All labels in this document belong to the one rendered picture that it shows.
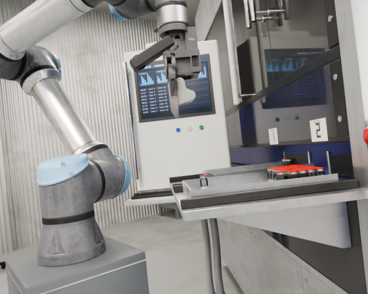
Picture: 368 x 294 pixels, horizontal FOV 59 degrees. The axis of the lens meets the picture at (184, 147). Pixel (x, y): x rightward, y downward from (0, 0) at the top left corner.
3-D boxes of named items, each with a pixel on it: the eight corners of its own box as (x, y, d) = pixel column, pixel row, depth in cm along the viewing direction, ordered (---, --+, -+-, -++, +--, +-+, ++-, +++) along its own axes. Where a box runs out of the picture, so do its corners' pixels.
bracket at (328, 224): (344, 244, 81) (338, 192, 81) (351, 247, 78) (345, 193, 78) (209, 262, 78) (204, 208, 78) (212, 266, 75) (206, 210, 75)
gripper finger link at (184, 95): (198, 114, 75) (194, 74, 75) (173, 117, 74) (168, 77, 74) (197, 116, 78) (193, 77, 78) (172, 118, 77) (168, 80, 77)
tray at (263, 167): (284, 169, 135) (283, 161, 135) (314, 173, 109) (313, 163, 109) (204, 178, 132) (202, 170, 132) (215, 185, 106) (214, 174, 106)
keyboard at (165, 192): (218, 187, 158) (218, 182, 158) (218, 191, 144) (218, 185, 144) (138, 195, 162) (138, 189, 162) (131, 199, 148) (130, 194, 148)
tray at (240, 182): (292, 179, 100) (291, 168, 100) (339, 188, 74) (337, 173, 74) (183, 192, 97) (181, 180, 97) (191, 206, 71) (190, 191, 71)
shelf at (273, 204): (280, 173, 140) (280, 168, 140) (403, 194, 70) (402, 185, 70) (169, 186, 136) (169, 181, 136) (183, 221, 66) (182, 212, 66)
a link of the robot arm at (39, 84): (80, 214, 82) (-13, 58, 94) (116, 203, 96) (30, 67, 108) (111, 188, 78) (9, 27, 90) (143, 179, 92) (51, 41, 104)
